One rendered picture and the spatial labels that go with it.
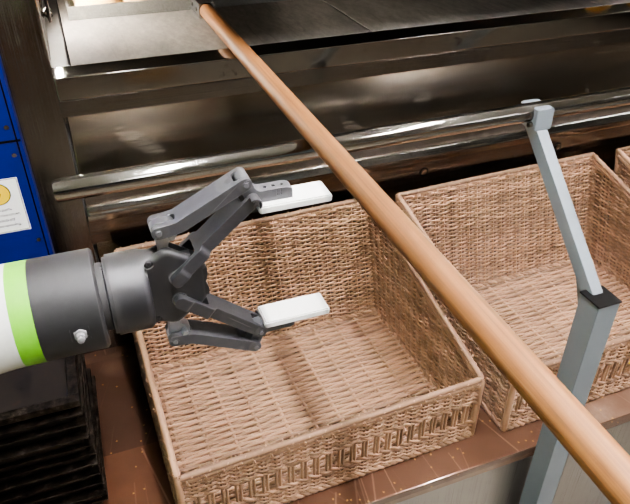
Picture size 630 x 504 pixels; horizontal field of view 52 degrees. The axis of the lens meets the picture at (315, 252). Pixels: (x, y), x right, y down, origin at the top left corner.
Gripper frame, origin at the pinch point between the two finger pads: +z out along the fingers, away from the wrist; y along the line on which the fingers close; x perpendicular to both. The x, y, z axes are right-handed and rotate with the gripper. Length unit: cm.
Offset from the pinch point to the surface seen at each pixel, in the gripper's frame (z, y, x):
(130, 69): -10, 1, -64
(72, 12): -17, 0, -100
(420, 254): 8.7, -1.3, 5.7
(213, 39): 8, 1, -76
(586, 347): 46, 31, -4
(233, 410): -3, 60, -36
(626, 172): 103, 38, -56
